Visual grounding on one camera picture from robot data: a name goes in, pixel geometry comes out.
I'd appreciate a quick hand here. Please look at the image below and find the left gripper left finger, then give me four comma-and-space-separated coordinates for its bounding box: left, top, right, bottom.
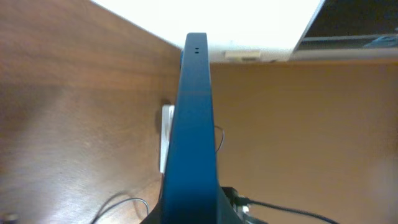
140, 202, 162, 224

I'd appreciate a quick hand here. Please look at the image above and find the black USB charging cable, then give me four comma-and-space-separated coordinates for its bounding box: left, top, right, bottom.
89, 125, 225, 224

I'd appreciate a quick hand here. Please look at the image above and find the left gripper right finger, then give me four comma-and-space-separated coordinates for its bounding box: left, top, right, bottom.
217, 186, 245, 224

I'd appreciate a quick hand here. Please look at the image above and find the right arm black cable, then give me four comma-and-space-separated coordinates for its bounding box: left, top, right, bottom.
222, 186, 341, 224

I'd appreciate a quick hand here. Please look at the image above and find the wall control panel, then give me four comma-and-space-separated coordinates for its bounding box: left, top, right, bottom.
290, 0, 397, 61

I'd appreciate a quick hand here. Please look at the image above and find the white power strip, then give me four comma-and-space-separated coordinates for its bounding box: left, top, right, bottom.
159, 105, 175, 174

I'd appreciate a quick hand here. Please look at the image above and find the blue Galaxy smartphone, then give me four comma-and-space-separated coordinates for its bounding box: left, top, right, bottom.
161, 33, 218, 224

